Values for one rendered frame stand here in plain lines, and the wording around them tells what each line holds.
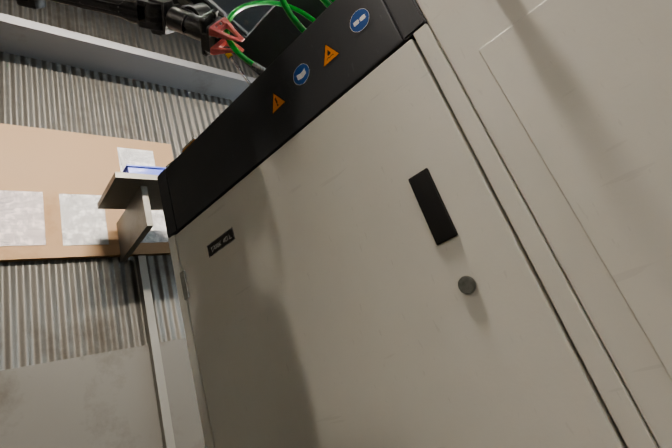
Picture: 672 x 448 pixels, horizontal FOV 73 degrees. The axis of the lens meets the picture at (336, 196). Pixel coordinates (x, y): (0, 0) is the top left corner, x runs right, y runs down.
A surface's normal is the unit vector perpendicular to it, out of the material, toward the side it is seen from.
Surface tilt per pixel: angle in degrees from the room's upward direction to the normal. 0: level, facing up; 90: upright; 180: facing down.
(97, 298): 90
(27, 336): 90
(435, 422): 90
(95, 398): 90
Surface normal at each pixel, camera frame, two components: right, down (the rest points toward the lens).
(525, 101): -0.63, -0.12
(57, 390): 0.60, -0.50
